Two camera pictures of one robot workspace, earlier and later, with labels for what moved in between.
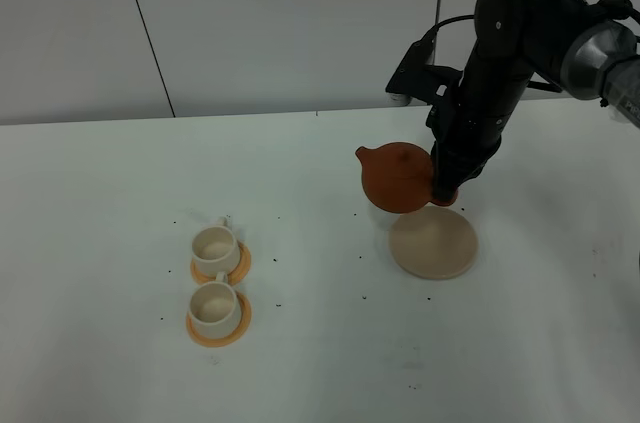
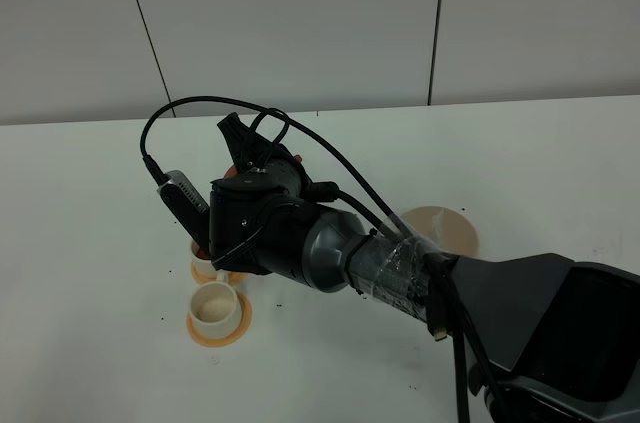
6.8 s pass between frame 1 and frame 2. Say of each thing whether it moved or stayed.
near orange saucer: stayed
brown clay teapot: moved
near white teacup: stayed
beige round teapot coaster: stayed
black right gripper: moved
